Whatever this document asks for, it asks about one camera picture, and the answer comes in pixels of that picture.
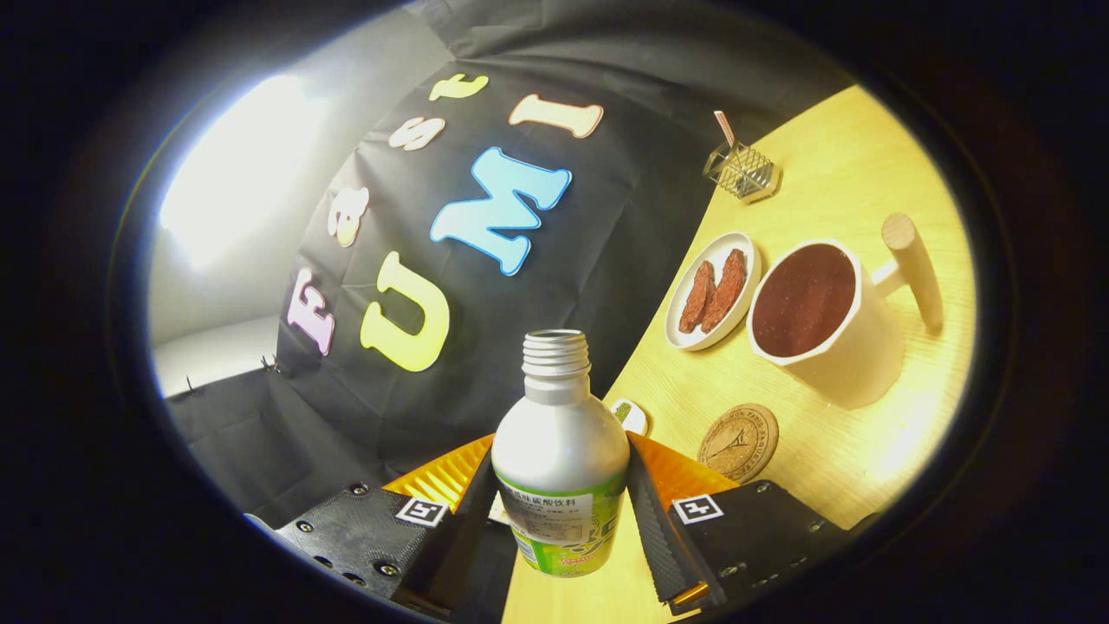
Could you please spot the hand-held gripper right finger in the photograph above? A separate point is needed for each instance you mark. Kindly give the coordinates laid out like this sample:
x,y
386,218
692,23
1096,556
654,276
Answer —
x,y
654,529

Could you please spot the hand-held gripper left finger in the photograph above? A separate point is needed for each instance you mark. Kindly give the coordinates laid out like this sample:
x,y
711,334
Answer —
x,y
463,529

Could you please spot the round cork coaster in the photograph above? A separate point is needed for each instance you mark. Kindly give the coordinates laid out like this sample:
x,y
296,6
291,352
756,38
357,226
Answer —
x,y
738,442

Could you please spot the silver bottle with green label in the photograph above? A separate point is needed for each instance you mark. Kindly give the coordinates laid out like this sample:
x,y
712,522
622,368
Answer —
x,y
559,442

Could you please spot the white divided dish with beans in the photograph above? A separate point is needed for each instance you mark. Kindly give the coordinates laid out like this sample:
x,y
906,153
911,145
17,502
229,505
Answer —
x,y
632,418

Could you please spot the brown food piece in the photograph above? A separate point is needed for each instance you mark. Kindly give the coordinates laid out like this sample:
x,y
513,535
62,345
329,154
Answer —
x,y
726,290
697,296

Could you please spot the white oval plate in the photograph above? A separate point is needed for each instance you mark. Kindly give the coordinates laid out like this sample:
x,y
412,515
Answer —
x,y
736,247

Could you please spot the striped straw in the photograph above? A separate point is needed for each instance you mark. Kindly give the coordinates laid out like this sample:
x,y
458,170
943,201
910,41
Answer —
x,y
724,128

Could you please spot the wooden table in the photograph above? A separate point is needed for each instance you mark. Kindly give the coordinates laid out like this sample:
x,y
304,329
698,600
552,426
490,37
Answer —
x,y
832,156

